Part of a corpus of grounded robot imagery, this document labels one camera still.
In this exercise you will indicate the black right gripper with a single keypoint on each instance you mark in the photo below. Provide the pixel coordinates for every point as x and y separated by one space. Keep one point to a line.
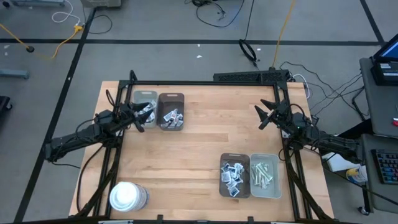
284 113

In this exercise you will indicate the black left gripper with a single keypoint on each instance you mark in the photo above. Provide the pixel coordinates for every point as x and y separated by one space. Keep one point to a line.
129 116

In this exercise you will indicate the pile of silver screws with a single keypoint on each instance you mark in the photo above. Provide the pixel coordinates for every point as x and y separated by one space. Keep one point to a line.
257 169

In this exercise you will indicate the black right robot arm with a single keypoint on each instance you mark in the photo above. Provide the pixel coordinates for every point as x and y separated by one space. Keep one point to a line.
335 143

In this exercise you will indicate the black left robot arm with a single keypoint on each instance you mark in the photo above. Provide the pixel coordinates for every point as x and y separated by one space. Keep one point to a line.
77 137

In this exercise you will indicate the light grey plastic bin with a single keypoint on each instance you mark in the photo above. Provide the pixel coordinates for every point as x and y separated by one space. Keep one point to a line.
275 191
144 95

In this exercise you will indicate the smoked translucent plastic bin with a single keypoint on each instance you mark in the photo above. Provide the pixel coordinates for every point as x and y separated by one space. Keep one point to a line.
234 157
170 101

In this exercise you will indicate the black vented control box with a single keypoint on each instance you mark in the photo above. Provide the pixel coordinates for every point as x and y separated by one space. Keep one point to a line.
248 76

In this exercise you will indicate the wipes canister with white lid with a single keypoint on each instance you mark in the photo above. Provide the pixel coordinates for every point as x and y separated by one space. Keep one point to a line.
126 196

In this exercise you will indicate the white cardboard box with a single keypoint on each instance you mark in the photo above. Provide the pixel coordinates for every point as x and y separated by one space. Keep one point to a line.
339 163

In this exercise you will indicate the black slanted beam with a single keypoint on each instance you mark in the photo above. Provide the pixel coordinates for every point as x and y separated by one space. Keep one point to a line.
354 132

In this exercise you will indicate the grey cart top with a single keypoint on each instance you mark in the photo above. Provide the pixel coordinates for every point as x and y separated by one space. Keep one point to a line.
379 105

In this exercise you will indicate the grey computer dolly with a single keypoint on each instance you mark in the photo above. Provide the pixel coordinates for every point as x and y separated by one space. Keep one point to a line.
101 3

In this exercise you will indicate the black desktop device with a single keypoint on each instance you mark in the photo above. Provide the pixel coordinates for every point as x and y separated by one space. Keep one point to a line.
381 77

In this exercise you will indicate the red button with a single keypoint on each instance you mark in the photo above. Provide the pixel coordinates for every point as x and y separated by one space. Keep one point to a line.
395 122

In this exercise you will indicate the black floor plug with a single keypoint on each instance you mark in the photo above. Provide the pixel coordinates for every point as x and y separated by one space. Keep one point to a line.
30 48

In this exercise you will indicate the black keyboard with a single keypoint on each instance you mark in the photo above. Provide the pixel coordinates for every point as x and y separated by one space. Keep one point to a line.
387 166

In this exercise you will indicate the grey desk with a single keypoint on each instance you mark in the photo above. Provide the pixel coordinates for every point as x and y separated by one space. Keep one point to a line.
373 193

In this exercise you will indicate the grey floor foot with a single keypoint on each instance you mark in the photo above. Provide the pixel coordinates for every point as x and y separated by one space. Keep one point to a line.
14 73

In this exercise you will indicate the open laptop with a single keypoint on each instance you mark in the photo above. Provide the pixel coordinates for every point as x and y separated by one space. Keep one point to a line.
390 49

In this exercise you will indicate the black caster wheel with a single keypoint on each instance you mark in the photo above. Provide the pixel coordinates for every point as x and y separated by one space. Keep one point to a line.
362 210

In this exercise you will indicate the black wheeled object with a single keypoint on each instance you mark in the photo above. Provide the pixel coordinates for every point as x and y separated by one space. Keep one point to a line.
3 105

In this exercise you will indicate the grey floor bar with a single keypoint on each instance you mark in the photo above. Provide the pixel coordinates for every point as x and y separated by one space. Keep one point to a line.
37 3

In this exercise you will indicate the metal bracket plate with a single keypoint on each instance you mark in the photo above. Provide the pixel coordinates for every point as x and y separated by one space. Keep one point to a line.
284 134

